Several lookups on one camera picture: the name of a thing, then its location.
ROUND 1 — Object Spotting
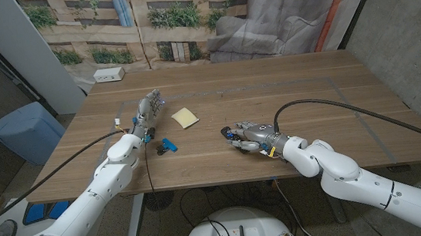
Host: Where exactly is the white power strip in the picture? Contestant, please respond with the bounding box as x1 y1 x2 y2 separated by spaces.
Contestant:
92 66 126 84

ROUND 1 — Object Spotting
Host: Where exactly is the white table leg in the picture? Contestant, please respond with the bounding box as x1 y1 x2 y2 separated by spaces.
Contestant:
123 193 149 236
319 182 349 227

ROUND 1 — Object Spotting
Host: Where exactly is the blue black binder clip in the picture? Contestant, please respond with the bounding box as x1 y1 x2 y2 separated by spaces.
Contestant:
154 136 179 157

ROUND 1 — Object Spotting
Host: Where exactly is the printed fabric backdrop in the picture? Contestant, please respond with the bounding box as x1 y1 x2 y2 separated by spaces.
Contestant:
15 0 390 99

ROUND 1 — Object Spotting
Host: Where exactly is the light blue plastic bin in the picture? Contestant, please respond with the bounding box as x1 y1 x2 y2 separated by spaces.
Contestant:
0 98 70 170

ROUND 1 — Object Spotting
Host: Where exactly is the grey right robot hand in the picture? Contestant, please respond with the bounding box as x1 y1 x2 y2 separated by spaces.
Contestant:
223 116 293 160

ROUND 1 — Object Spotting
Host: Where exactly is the black TV remote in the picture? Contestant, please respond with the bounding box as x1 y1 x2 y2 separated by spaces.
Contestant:
220 123 251 158

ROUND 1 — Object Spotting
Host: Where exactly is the white pillar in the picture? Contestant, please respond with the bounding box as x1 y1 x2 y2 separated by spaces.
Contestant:
0 0 88 121

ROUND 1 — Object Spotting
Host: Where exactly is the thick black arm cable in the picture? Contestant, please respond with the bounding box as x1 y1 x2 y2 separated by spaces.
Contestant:
0 129 133 231
270 88 421 167

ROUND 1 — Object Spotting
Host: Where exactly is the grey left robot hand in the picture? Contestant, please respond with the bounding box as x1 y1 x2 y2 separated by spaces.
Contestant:
126 87 171 146

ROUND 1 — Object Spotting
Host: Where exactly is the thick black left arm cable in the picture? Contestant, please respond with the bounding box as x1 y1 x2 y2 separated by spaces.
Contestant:
0 129 133 231

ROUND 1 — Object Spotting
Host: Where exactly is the grey floor cable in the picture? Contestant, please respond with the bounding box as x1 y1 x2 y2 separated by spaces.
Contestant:
273 175 325 236

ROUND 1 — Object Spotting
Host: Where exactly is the yellow sponge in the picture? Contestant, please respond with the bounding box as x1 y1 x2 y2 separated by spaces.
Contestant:
170 105 201 131

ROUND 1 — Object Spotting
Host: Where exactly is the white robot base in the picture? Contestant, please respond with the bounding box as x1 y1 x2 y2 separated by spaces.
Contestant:
180 201 295 236

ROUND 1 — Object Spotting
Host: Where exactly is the white and blue floor machine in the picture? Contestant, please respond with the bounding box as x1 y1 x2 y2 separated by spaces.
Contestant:
0 192 74 236

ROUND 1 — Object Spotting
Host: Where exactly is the thin black left wrist cable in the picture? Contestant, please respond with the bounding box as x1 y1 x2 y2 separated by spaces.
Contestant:
142 139 182 236

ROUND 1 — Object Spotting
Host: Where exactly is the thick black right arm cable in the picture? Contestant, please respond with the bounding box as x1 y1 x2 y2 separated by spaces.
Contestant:
270 88 421 167

